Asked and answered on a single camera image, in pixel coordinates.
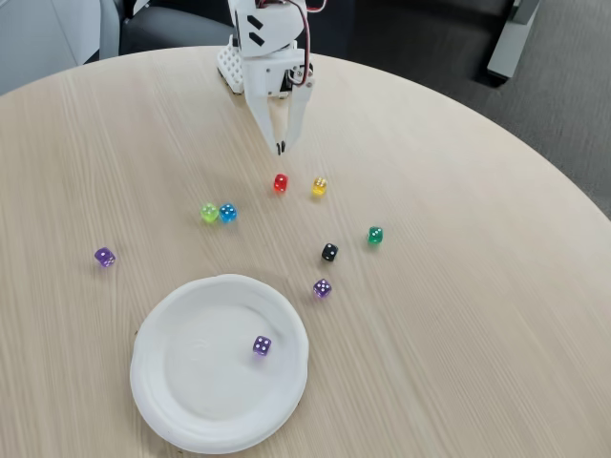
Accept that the white paper plate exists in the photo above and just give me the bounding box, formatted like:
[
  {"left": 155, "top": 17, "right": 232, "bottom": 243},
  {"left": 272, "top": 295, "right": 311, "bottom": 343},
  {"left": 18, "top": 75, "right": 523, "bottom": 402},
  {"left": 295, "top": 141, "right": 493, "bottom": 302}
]
[{"left": 128, "top": 273, "right": 310, "bottom": 455}]

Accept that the black chair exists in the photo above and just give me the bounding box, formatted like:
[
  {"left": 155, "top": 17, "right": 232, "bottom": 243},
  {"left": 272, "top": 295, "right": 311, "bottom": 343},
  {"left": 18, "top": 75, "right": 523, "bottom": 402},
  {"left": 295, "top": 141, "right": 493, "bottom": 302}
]
[{"left": 118, "top": 5, "right": 235, "bottom": 56}]

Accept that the black sofa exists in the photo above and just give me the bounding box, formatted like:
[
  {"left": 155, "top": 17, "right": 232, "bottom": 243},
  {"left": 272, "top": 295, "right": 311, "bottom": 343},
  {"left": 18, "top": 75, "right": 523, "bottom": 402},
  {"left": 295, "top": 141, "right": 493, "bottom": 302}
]
[{"left": 307, "top": 0, "right": 515, "bottom": 87}]

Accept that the white cabinet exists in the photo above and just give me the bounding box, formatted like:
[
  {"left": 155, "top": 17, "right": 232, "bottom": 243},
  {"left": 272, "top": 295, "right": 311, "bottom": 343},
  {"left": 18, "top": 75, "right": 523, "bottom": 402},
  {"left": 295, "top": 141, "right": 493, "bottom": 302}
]
[{"left": 0, "top": 0, "right": 120, "bottom": 95}]

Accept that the grey furniture leg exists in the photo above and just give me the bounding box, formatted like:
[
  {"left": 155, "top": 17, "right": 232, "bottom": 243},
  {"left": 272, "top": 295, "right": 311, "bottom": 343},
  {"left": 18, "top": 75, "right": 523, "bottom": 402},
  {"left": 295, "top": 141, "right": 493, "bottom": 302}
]
[{"left": 486, "top": 0, "right": 543, "bottom": 82}]

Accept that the red black arm cable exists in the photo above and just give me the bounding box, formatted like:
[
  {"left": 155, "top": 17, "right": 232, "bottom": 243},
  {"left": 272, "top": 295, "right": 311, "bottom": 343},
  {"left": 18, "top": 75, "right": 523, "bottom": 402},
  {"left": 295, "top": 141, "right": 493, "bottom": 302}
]
[{"left": 257, "top": 0, "right": 330, "bottom": 88}]

